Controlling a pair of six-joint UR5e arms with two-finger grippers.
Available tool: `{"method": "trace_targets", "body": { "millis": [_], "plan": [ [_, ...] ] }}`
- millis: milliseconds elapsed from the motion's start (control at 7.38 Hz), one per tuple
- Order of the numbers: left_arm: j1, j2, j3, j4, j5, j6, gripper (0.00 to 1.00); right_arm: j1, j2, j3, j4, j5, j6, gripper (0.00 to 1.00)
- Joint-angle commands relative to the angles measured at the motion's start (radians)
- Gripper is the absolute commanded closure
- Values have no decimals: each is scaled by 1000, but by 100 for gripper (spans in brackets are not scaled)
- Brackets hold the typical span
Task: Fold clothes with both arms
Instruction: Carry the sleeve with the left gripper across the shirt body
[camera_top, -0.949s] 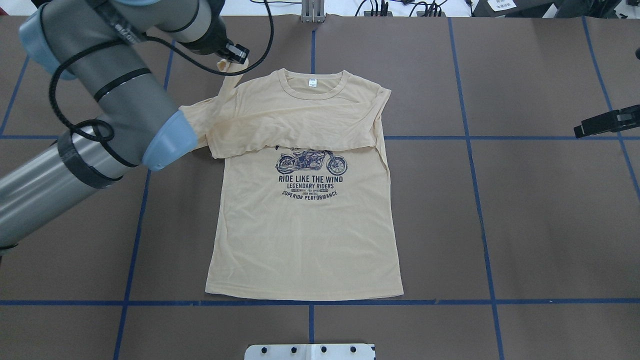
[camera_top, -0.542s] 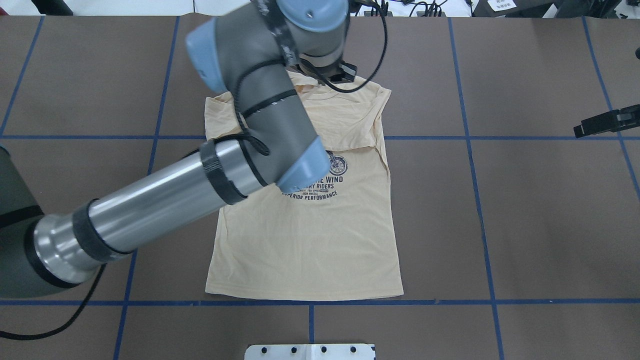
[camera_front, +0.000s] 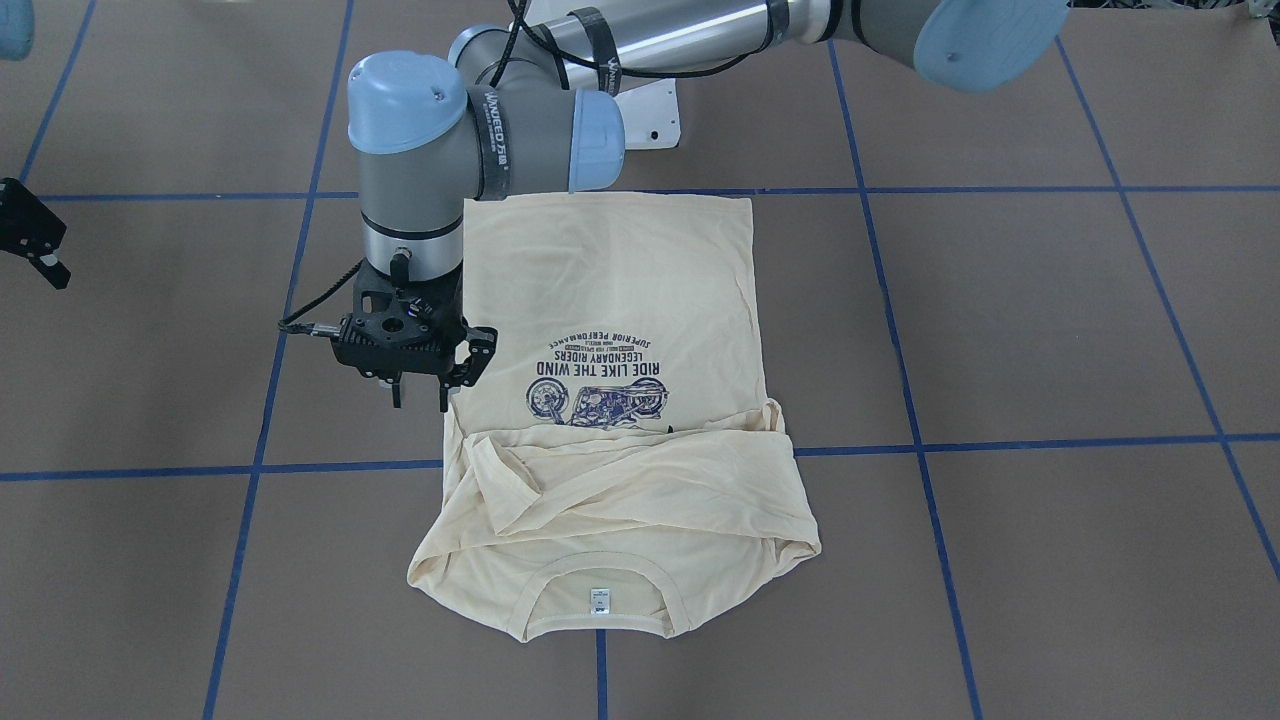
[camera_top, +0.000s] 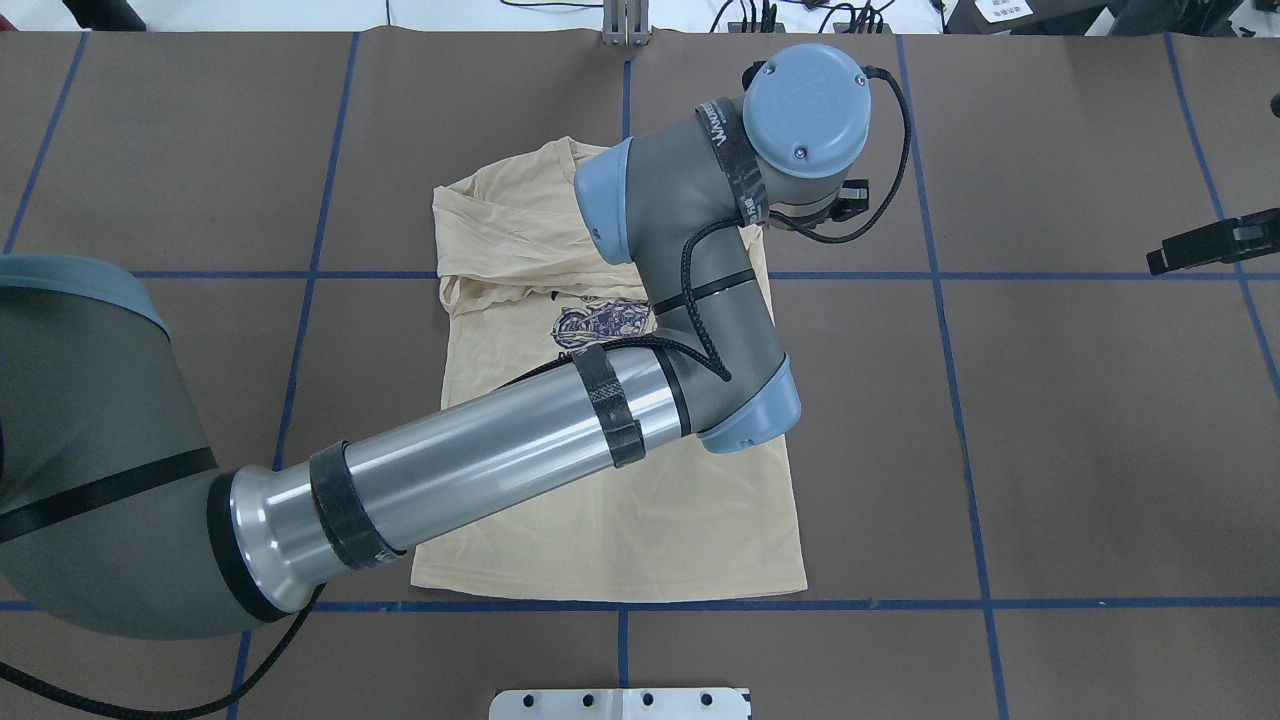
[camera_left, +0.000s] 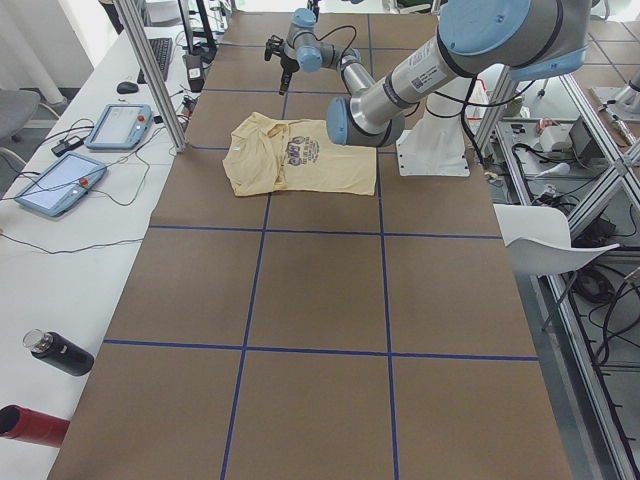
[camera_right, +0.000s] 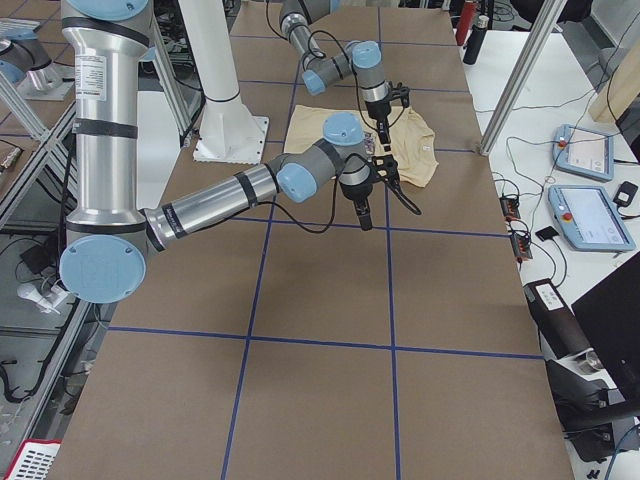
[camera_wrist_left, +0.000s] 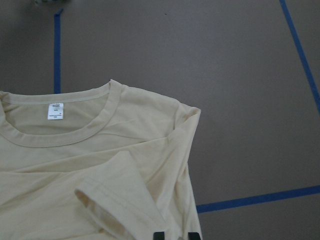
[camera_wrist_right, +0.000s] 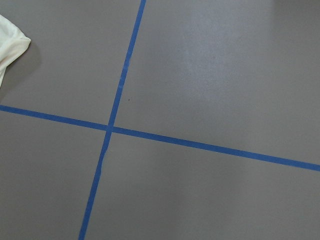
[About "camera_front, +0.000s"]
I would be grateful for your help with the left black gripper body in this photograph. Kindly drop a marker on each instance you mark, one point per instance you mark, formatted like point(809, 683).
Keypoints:
point(479, 349)

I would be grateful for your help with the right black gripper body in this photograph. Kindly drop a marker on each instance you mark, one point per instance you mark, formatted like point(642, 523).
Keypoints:
point(22, 222)

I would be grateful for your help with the cream long-sleeve printed shirt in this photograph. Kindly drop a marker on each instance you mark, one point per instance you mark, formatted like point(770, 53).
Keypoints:
point(621, 464)

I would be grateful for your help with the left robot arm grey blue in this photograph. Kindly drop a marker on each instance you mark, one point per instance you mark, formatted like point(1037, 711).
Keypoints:
point(531, 108)

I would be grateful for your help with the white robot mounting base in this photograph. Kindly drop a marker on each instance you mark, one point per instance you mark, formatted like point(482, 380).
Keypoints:
point(650, 116)

